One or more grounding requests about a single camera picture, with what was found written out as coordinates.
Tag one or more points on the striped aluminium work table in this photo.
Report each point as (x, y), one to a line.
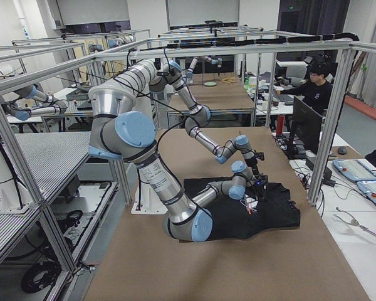
(54, 158)

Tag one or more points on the man in black jacket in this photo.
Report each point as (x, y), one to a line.
(316, 90)

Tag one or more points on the black t-shirt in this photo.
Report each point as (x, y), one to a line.
(232, 220)

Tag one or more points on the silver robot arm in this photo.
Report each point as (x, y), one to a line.
(187, 219)
(198, 116)

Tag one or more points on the black computer monitor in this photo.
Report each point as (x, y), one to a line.
(306, 125)

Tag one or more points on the aluminium frame cage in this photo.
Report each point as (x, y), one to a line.
(132, 80)

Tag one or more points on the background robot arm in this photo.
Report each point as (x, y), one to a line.
(46, 104)

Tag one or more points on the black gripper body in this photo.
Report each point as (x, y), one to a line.
(259, 188)
(254, 166)

